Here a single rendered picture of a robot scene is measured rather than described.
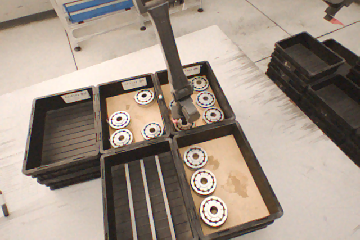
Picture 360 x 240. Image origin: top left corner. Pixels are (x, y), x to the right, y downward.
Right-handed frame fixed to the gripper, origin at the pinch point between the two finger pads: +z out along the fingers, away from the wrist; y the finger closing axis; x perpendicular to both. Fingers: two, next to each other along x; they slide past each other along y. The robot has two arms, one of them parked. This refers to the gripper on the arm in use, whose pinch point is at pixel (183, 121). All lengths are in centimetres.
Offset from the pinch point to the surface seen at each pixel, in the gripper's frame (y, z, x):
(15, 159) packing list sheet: -87, 19, 5
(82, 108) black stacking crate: -50, 6, 21
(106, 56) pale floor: -62, 95, 158
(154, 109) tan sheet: -12.9, 4.8, 12.4
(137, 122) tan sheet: -22.2, 4.7, 6.7
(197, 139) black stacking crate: 4.1, -0.1, -10.5
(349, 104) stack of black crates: 123, 48, 19
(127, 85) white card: -24.9, -0.1, 27.0
